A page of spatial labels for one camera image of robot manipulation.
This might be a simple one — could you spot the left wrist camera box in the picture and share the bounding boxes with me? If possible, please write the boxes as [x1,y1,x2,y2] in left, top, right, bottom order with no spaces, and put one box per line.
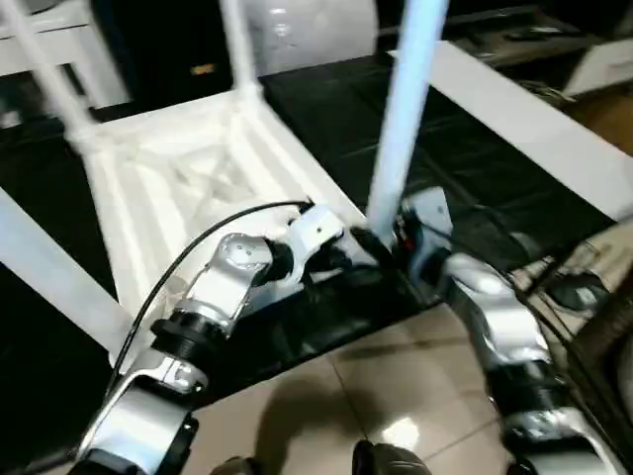
[281,205,347,291]

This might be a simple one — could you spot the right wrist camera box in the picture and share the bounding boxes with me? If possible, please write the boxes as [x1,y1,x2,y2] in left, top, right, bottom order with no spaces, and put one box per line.
[403,187,454,283]

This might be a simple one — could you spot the white glass-door cabinet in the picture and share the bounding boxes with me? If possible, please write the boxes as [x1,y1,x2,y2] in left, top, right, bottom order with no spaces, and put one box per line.
[0,0,133,108]

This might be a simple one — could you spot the black wifi router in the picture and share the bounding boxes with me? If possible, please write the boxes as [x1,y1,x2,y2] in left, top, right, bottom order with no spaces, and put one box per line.
[549,280,610,312]

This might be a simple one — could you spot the white tv stand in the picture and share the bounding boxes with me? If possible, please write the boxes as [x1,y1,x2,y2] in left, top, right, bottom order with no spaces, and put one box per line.
[563,37,633,98]

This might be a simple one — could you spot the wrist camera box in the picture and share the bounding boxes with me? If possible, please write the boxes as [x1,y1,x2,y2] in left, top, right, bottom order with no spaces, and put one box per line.
[281,205,347,291]
[403,187,454,283]

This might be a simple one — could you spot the white plastic table leg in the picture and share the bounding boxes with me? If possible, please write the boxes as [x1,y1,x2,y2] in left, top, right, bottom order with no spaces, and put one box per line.
[217,0,263,103]
[0,187,133,365]
[0,0,100,144]
[365,0,449,243]

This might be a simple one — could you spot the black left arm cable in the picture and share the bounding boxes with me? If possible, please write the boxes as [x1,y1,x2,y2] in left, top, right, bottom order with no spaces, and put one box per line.
[106,199,314,397]

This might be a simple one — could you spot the black work mat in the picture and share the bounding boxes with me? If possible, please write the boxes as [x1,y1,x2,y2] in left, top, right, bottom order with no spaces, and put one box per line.
[0,47,614,412]

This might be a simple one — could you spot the dark robot foot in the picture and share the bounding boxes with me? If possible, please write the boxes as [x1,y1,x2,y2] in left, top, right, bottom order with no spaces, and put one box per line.
[353,438,431,475]
[215,457,258,475]

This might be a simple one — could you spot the black box with yellow label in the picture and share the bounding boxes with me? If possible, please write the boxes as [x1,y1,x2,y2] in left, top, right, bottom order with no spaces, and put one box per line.
[111,0,238,108]

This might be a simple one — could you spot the dark right robot foot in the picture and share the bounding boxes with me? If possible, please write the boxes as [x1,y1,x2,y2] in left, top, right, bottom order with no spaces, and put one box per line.
[353,438,431,475]

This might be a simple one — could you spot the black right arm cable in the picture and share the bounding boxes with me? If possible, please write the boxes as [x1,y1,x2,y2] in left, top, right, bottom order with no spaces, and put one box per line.
[424,222,633,446]

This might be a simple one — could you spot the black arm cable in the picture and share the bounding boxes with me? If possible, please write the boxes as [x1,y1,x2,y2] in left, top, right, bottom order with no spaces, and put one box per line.
[106,199,314,397]
[424,222,633,446]

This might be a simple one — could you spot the dark left robot foot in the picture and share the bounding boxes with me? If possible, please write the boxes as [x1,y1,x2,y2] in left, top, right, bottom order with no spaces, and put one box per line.
[215,457,258,475]

